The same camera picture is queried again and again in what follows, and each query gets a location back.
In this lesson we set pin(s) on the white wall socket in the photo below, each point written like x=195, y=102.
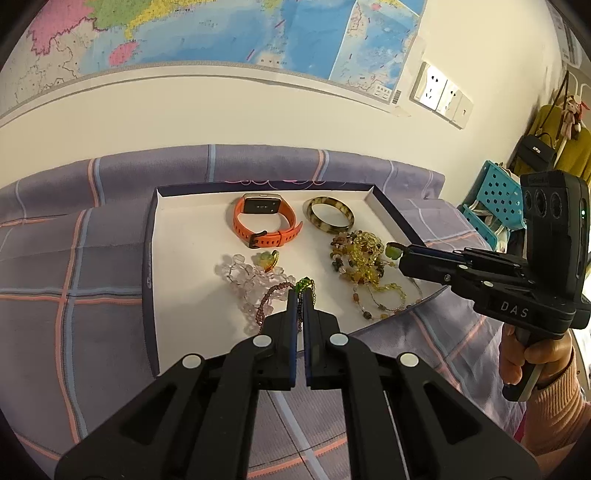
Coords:
x=449, y=100
x=462, y=113
x=428, y=87

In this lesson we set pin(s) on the tortoiseshell bangle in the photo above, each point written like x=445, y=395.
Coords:
x=316, y=221

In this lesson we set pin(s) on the black handbag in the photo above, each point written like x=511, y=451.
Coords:
x=533, y=152

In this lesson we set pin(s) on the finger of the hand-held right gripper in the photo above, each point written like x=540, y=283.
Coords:
x=485, y=262
x=434, y=270

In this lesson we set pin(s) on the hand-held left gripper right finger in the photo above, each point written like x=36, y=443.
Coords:
x=308, y=353

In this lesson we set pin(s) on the person's right hand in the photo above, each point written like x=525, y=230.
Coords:
x=549, y=357

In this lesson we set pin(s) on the yellow coat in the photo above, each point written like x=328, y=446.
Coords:
x=575, y=152

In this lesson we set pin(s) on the purple plaid bedsheet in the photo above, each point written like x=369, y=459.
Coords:
x=69, y=258

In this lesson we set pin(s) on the yellow green stone pendant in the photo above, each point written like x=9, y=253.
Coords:
x=267, y=260

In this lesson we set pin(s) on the colourful wall map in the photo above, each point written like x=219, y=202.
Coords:
x=207, y=32

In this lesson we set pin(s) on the small plush doll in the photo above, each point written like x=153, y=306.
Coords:
x=572, y=115

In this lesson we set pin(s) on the white box with blue rim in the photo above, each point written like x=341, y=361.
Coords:
x=194, y=258

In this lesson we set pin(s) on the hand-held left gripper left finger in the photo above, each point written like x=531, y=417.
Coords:
x=293, y=344

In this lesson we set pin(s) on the teal plastic basket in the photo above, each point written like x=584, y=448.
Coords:
x=496, y=191

